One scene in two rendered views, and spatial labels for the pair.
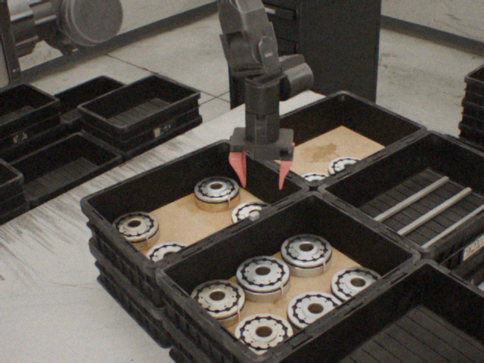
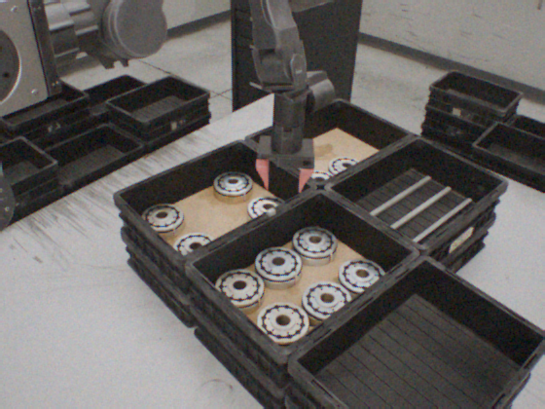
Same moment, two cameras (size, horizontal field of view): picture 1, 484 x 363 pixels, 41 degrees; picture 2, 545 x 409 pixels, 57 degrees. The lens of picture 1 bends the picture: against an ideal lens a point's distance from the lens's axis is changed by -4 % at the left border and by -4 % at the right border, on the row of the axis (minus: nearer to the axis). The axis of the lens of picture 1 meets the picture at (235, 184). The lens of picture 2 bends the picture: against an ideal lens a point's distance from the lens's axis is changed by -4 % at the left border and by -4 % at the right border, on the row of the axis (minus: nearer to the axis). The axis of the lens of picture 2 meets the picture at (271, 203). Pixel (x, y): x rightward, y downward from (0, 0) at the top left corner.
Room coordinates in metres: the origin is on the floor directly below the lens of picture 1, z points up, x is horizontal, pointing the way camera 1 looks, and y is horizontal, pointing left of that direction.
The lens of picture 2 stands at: (0.19, 0.07, 1.66)
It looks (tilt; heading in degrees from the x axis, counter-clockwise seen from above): 38 degrees down; 354
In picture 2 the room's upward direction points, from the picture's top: 2 degrees clockwise
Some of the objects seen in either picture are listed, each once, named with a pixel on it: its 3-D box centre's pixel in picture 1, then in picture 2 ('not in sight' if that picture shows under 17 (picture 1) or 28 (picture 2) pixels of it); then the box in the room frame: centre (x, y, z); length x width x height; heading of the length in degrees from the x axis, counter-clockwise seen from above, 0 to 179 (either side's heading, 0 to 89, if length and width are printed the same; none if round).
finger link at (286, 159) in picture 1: (272, 164); (294, 170); (1.00, -0.07, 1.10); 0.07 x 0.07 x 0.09; 81
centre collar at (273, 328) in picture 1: (263, 332); (282, 320); (0.83, -0.04, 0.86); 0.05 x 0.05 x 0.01
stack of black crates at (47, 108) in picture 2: (11, 155); (47, 141); (2.38, 0.92, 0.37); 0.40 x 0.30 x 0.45; 134
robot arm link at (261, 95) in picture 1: (265, 92); (291, 106); (1.00, -0.06, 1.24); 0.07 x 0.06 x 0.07; 133
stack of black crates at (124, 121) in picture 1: (144, 149); (163, 138); (2.37, 0.36, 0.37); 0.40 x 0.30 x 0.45; 134
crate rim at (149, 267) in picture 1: (193, 199); (215, 194); (1.18, 0.09, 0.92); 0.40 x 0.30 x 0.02; 127
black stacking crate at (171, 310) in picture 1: (290, 290); (303, 279); (0.93, -0.09, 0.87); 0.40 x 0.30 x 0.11; 127
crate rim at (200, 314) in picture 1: (290, 268); (305, 262); (0.93, -0.09, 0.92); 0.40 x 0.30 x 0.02; 127
